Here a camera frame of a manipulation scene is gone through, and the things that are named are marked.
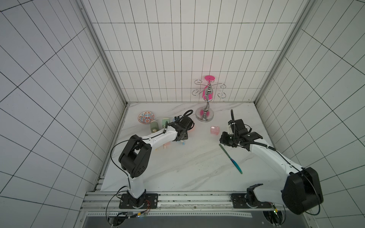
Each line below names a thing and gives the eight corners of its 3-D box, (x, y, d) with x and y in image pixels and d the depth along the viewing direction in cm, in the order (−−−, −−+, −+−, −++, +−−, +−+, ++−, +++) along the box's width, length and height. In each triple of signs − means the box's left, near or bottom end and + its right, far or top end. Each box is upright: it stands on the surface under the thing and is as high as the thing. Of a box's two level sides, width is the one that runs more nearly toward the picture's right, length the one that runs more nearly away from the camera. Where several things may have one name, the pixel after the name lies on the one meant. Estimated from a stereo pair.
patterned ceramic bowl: (138, 124, 107) (137, 120, 103) (141, 114, 113) (139, 110, 110) (153, 124, 107) (152, 120, 103) (154, 114, 113) (154, 110, 110)
